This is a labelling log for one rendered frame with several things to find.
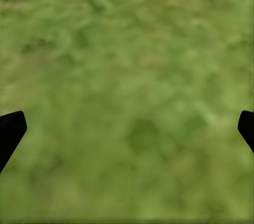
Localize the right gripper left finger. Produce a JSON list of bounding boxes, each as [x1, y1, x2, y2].
[[0, 111, 27, 173]]

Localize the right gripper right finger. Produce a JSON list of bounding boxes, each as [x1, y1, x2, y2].
[[238, 110, 254, 152]]

